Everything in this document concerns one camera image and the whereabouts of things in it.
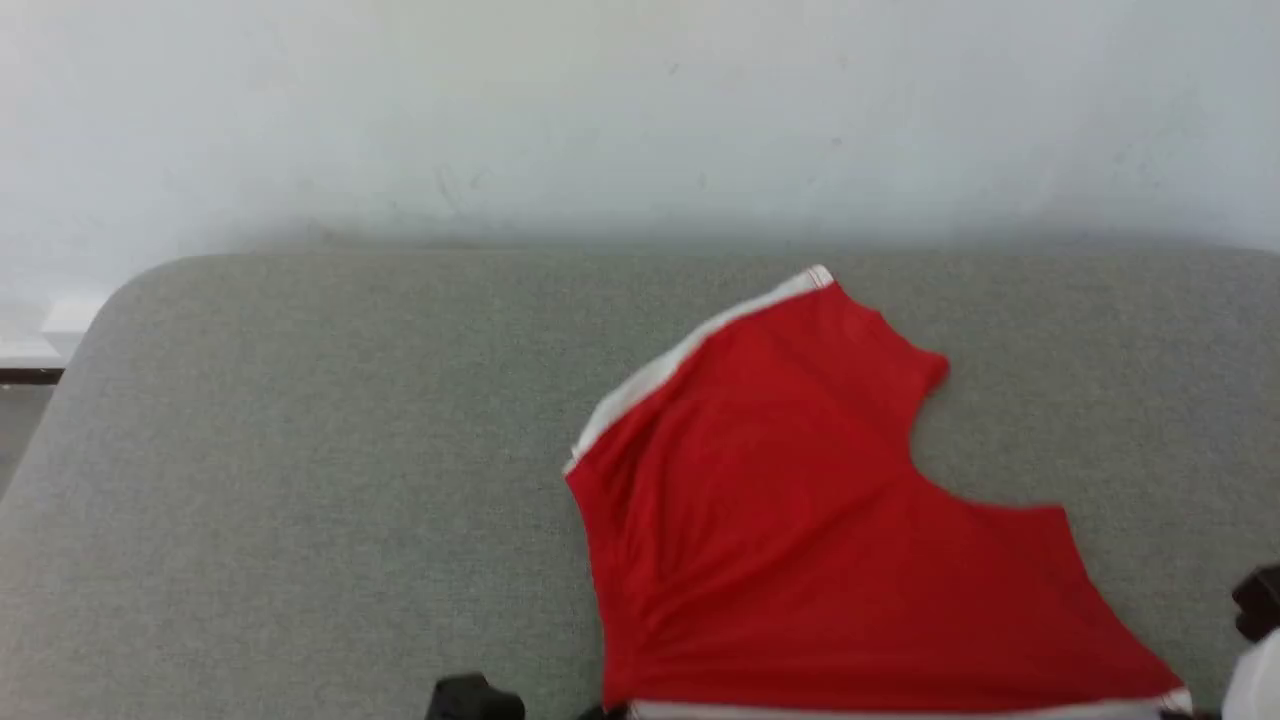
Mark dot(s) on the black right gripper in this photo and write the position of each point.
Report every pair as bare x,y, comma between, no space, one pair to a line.
1260,600

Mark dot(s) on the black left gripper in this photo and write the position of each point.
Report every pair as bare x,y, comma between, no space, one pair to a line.
472,700

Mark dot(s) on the red shorts with white trim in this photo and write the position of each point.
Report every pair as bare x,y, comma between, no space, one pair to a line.
800,540

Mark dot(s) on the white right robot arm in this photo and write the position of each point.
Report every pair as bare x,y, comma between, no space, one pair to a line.
1256,685

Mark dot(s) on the grey fabric sofa cushion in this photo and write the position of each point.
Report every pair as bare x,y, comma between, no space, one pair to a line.
300,480

